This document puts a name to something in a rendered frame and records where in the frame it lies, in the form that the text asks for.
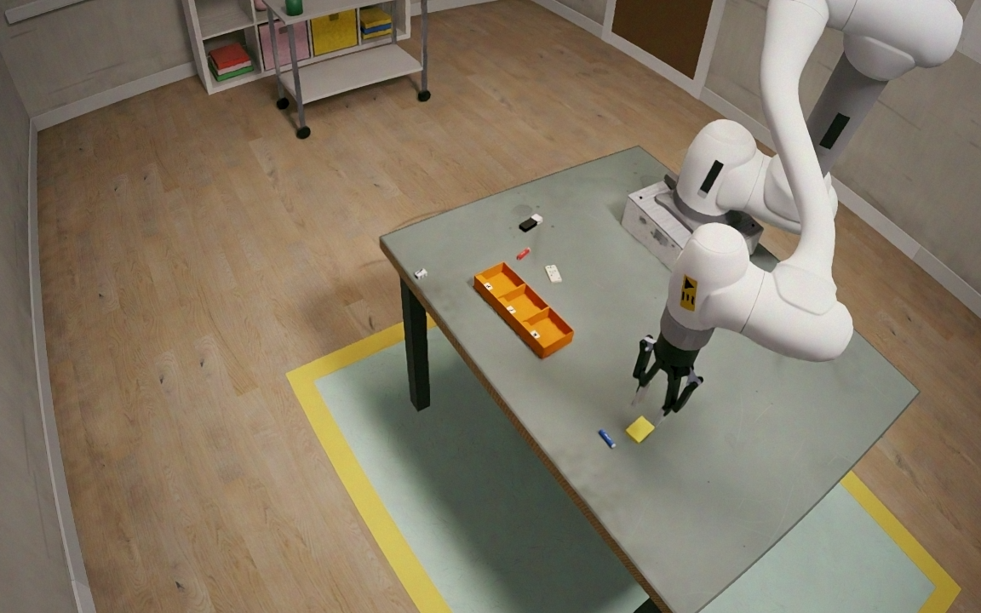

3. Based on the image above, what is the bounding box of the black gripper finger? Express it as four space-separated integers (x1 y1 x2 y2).
632 335 664 407
653 365 703 427

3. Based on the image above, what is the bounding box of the blue battery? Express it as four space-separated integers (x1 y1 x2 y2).
599 429 616 448

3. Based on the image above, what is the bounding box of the black and white eraser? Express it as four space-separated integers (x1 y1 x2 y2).
519 215 542 232

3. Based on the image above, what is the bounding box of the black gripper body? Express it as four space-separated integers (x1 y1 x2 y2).
652 331 701 378

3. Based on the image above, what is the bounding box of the orange three-compartment tray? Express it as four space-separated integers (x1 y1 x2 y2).
473 262 574 359

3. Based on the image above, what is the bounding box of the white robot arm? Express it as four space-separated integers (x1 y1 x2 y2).
655 0 963 362

